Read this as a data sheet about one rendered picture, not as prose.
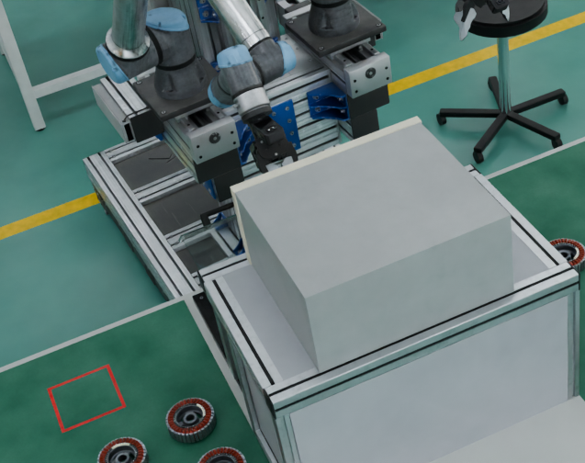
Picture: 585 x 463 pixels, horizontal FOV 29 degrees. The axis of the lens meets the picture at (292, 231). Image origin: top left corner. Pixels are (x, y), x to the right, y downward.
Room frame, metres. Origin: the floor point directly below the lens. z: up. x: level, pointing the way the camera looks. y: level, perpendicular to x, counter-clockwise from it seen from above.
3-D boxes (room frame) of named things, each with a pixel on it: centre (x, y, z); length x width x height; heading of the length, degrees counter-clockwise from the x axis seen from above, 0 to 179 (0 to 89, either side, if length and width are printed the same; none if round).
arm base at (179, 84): (2.81, 0.22, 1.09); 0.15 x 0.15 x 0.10
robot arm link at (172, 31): (2.81, 0.23, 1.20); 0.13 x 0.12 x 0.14; 120
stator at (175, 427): (1.80, 0.31, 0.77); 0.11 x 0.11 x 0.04
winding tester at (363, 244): (1.78, -0.15, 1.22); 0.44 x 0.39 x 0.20; 105
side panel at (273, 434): (1.62, 0.13, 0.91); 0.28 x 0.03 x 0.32; 15
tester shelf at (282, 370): (1.79, -0.17, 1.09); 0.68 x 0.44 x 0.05; 105
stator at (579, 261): (2.09, -0.65, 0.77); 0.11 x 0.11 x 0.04
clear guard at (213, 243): (2.04, 0.11, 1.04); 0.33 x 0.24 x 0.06; 15
